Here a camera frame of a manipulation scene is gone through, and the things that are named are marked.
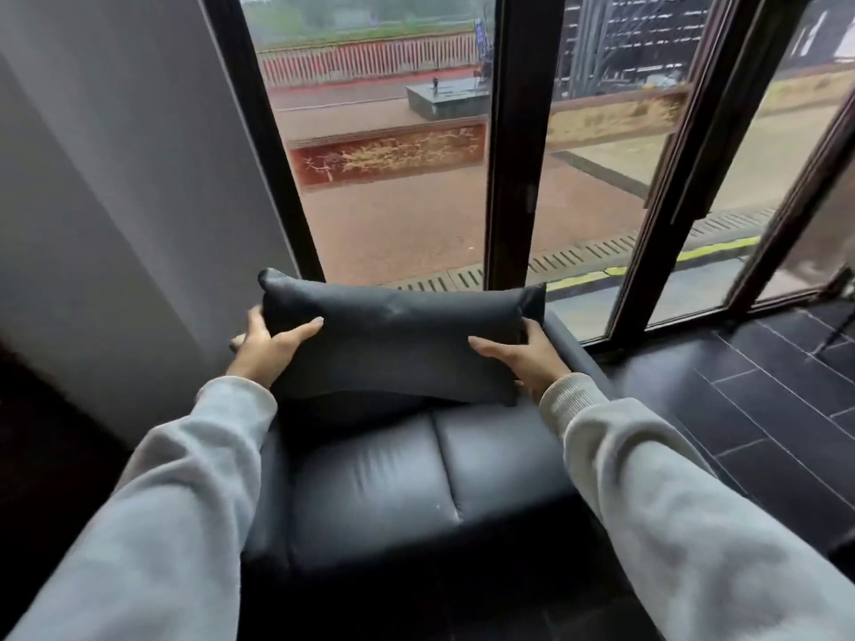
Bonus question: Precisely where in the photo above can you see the red patterned low wall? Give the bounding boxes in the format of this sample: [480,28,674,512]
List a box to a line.
[289,121,489,190]

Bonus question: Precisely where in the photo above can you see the red and white fence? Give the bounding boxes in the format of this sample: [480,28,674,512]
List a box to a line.
[256,32,479,88]

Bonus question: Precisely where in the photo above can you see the black leather cushion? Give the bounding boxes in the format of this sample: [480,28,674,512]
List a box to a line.
[258,268,547,406]

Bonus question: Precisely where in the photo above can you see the person's left forearm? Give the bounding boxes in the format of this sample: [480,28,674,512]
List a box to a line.
[0,376,278,641]

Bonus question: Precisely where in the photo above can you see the grey concrete platform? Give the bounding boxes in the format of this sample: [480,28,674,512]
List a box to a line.
[406,77,493,122]

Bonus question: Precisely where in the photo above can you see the person's left hand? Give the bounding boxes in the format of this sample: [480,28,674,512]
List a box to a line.
[226,307,326,391]

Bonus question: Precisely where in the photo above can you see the black leather sofa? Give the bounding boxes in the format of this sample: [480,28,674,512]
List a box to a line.
[240,309,642,641]

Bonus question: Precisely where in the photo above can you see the metal drain grate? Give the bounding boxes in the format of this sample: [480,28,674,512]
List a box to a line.
[387,208,778,293]

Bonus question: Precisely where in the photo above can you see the dark window frame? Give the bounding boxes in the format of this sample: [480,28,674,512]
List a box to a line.
[199,0,855,354]

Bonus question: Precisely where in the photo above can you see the black tripod stand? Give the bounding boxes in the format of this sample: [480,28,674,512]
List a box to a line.
[811,267,855,357]

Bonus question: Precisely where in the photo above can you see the person's right forearm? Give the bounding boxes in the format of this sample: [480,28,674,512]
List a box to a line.
[538,373,855,641]

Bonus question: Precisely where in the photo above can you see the person's right hand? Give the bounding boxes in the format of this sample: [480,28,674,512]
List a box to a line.
[468,318,573,404]

